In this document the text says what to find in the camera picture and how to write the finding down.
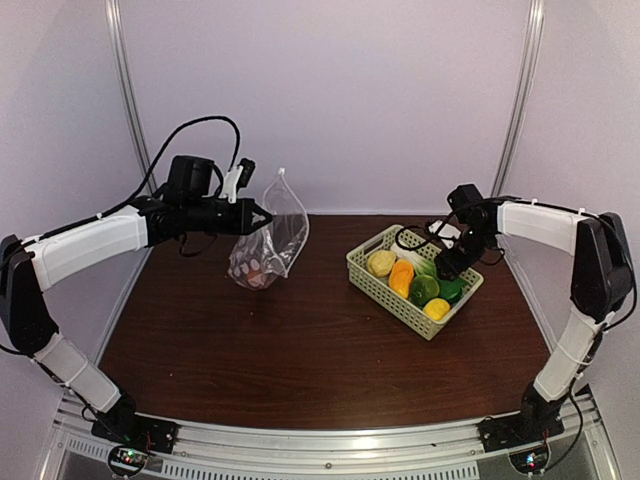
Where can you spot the orange mango toy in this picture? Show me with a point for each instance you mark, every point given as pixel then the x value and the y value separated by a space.
pixel 401 277

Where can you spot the clear zip top bag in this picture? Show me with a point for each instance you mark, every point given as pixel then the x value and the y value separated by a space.
pixel 276 247

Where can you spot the green lime toy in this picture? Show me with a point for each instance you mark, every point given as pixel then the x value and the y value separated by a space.
pixel 423 289

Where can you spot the left circuit board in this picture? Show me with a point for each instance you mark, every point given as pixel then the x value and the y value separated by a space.
pixel 123 460

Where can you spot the green bok choy toy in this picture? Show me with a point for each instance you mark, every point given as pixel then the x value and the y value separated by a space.
pixel 451 291

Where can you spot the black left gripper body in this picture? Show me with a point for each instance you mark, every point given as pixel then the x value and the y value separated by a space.
pixel 200 218

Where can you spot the brown potato toy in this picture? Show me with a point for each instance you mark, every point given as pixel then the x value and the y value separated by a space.
pixel 253 279

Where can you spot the pale yellow bumpy fruit toy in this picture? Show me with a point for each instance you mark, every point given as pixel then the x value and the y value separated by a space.
pixel 380 263

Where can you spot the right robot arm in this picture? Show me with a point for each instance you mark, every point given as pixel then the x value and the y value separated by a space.
pixel 599 271

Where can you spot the left aluminium frame post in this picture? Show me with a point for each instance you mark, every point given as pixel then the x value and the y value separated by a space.
pixel 123 71

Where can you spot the circuit board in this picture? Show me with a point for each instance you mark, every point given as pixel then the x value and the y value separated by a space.
pixel 530 461
pixel 123 460

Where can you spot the right circuit board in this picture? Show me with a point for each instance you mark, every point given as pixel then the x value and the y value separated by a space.
pixel 530 461

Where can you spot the right aluminium frame post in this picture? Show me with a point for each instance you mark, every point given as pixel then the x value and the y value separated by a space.
pixel 529 60

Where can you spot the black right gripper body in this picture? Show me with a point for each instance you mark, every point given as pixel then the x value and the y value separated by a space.
pixel 474 246

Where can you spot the aluminium front rail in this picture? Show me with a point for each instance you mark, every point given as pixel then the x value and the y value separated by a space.
pixel 451 450

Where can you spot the green plastic basket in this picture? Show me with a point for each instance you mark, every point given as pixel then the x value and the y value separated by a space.
pixel 379 290

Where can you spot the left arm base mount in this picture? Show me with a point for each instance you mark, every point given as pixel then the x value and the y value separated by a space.
pixel 123 424

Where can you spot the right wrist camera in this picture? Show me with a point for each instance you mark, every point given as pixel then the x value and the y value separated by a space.
pixel 443 232

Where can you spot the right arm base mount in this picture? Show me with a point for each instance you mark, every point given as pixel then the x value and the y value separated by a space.
pixel 536 420

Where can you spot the yellow lemon toy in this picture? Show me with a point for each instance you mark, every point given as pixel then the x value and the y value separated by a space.
pixel 437 309

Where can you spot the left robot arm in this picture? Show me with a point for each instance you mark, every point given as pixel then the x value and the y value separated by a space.
pixel 197 197

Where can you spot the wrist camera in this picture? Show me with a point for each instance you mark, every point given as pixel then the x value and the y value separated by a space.
pixel 443 232
pixel 236 179

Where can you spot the aluminium frame post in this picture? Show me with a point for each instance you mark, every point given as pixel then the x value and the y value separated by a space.
pixel 123 71
pixel 529 60

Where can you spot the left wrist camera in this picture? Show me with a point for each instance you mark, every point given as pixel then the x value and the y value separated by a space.
pixel 236 179

